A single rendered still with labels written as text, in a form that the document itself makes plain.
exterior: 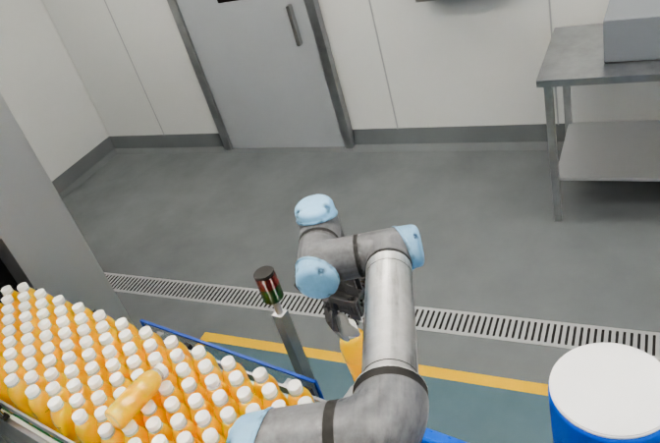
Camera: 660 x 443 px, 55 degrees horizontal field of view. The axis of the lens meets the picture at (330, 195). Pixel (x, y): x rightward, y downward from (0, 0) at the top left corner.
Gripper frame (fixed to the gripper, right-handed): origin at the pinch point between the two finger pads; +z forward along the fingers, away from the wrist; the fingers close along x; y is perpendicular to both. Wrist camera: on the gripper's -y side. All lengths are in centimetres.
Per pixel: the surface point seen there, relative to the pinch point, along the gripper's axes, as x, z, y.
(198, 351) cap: 0, 32, -60
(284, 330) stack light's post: 18, 37, -43
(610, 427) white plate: 16, 35, 50
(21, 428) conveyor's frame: -36, 51, -120
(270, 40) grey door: 275, 71, -235
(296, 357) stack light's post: 18, 49, -42
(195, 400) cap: -14, 30, -49
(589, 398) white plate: 22, 35, 44
